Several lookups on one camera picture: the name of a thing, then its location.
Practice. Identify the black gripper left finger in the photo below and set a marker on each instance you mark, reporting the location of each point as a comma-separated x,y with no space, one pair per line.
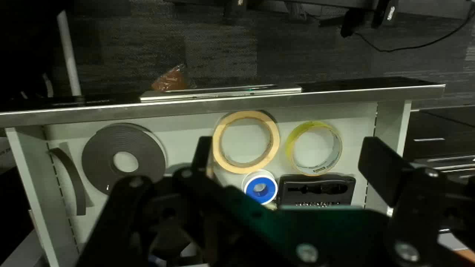
124,223

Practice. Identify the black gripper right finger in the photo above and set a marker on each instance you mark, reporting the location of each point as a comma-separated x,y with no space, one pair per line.
425,213

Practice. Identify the white open drawer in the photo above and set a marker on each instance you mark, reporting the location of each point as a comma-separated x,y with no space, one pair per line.
198,124

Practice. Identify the large grey tape roll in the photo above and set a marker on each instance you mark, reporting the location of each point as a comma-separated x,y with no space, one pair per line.
106,161

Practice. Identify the grey foam tape roll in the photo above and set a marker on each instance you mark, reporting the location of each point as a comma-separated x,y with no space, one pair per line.
72,179

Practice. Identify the dark cabinet with drawers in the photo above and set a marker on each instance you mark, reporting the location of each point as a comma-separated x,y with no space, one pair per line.
440,139

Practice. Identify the yellow clear tape roll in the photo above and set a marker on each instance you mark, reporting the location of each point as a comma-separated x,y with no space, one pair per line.
336,149

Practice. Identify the black plastic tool case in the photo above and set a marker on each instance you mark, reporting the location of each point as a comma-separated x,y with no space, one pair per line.
317,190

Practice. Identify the tan masking tape roll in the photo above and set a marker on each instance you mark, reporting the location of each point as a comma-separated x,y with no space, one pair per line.
222,153

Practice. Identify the blue white teflon tape spool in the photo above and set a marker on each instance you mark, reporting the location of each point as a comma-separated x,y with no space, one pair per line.
259,188

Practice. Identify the brown crumpled bag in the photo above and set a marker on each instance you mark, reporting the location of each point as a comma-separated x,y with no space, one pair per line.
171,79

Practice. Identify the white table leg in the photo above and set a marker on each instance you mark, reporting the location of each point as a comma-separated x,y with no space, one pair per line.
69,54

